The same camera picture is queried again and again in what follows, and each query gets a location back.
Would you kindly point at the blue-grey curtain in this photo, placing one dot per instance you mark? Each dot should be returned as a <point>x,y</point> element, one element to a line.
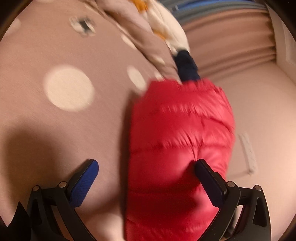
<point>208,8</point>

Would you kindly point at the navy cloth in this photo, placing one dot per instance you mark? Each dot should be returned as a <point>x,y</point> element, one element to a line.
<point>187,66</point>

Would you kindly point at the white and orange fleece garment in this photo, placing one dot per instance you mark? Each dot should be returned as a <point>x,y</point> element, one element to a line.
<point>166,25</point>

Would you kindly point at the polka dot deer bedspread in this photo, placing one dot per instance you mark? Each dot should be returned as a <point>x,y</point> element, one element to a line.
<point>46,139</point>

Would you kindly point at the pink curtain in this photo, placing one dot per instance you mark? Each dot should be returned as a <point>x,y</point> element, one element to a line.
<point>231,46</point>

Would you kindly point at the grey quilt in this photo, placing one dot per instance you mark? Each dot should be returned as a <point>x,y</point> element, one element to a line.
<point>148,39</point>

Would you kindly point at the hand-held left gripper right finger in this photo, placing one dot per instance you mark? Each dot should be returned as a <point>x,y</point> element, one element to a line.
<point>208,183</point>

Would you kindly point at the pink-red down jacket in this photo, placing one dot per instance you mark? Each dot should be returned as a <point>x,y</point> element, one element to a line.
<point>173,139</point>

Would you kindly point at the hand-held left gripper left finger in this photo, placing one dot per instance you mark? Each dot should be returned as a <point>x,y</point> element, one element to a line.
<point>83,185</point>

